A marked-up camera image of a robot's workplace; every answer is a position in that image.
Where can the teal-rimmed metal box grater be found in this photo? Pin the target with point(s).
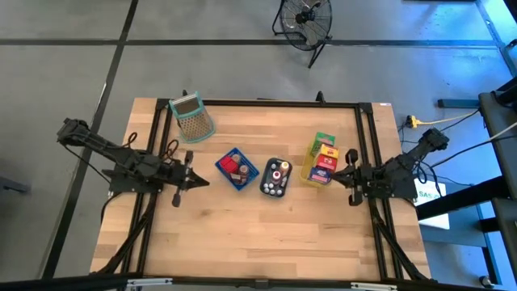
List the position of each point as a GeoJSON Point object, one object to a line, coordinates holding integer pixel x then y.
{"type": "Point", "coordinates": [194, 117]}

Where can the dark grey office desk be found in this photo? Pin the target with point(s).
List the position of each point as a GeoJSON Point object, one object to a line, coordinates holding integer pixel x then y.
{"type": "Point", "coordinates": [501, 161]}

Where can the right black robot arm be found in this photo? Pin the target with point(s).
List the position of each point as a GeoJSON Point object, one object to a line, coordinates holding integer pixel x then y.
{"type": "Point", "coordinates": [404, 165]}

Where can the black caster wheel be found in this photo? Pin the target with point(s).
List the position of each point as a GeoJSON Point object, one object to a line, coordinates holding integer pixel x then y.
{"type": "Point", "coordinates": [486, 281]}

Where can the paprika tin with red lid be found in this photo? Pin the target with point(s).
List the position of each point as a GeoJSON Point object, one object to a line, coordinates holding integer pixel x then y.
{"type": "Point", "coordinates": [229, 164]}

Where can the blue-grey desk foot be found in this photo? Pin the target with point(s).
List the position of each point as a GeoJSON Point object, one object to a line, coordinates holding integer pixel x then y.
{"type": "Point", "coordinates": [458, 103]}

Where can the black desk leg beam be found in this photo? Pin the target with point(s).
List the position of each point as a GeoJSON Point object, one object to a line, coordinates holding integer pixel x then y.
{"type": "Point", "coordinates": [460, 197]}

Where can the clear glass spice jar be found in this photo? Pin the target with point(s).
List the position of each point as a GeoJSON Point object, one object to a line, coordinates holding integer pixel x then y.
{"type": "Point", "coordinates": [243, 169]}

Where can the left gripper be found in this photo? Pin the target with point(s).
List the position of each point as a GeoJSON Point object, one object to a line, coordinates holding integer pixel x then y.
{"type": "Point", "coordinates": [177, 175]}

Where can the black floor fan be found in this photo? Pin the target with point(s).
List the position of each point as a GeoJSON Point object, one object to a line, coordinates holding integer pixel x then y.
{"type": "Point", "coordinates": [301, 17]}

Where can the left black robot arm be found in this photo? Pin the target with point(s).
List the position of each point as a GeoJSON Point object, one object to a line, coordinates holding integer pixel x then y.
{"type": "Point", "coordinates": [121, 159]}

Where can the yellow plastic bin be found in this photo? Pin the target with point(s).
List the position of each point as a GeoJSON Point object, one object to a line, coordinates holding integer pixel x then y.
{"type": "Point", "coordinates": [305, 169]}

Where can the orange-yellow squeeze bottle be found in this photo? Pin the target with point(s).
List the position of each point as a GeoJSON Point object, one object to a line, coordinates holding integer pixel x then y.
{"type": "Point", "coordinates": [285, 165]}

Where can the grey floor object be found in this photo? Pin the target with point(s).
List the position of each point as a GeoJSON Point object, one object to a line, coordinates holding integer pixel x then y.
{"type": "Point", "coordinates": [14, 185]}

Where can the red Froot Loops cereal box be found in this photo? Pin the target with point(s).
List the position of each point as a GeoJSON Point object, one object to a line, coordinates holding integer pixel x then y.
{"type": "Point", "coordinates": [326, 163]}

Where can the labelled glass spice jar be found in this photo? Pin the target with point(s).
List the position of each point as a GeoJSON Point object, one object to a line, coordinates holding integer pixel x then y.
{"type": "Point", "coordinates": [235, 157]}

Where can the black rig crossbar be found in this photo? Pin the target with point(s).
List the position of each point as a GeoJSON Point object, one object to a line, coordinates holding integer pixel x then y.
{"type": "Point", "coordinates": [60, 283]}

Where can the green Apple Jacks cereal box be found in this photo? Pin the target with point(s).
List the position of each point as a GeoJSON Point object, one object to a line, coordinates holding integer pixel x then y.
{"type": "Point", "coordinates": [323, 139]}

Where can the yellow Corn Pops cereal box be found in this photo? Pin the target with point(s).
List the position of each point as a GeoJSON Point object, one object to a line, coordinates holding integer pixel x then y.
{"type": "Point", "coordinates": [329, 151]}

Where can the silver aluminium bracket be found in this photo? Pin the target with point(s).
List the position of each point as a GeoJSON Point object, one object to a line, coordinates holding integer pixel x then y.
{"type": "Point", "coordinates": [149, 281]}
{"type": "Point", "coordinates": [373, 286]}

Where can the blue slotted plastic basket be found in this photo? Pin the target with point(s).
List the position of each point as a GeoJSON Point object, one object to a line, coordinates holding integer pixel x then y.
{"type": "Point", "coordinates": [252, 174]}

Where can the white printed sign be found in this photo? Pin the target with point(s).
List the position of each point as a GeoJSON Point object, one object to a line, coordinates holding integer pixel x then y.
{"type": "Point", "coordinates": [434, 210]}

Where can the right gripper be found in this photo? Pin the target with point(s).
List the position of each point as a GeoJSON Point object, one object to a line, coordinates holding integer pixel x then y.
{"type": "Point", "coordinates": [359, 178]}

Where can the black frame knob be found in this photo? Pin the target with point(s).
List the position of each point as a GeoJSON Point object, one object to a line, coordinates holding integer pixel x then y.
{"type": "Point", "coordinates": [184, 94]}
{"type": "Point", "coordinates": [320, 96]}

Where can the yellow power plug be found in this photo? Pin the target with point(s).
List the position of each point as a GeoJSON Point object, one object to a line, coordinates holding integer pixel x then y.
{"type": "Point", "coordinates": [412, 120]}

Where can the black aluminium table frame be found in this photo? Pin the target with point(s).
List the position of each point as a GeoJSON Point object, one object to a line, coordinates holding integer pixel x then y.
{"type": "Point", "coordinates": [282, 103]}

